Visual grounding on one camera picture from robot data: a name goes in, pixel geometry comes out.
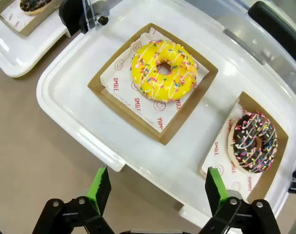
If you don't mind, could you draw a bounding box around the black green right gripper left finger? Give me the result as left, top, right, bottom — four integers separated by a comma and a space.
32, 166, 116, 234

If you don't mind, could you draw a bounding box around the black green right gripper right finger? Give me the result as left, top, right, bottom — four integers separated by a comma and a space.
198, 167, 281, 234

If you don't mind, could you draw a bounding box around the brown cardboard donut tray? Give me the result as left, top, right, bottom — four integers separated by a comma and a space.
87, 23, 218, 146
198, 91, 289, 204

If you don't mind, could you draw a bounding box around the chocolate donut with colourful sprinkles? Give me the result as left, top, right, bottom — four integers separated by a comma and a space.
227, 111, 278, 174

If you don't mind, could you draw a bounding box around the yellow sprinkle donut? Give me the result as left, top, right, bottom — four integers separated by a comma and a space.
131, 39, 198, 102

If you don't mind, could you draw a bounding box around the plain chocolate glazed donut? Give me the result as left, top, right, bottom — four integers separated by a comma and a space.
20, 0, 52, 16

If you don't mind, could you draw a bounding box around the white printed paper liner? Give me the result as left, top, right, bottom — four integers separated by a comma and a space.
200, 103, 263, 198
99, 26, 209, 134
0, 0, 45, 32

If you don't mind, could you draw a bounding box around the white plastic display tray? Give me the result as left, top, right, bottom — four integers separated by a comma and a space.
36, 0, 296, 229
0, 0, 73, 78

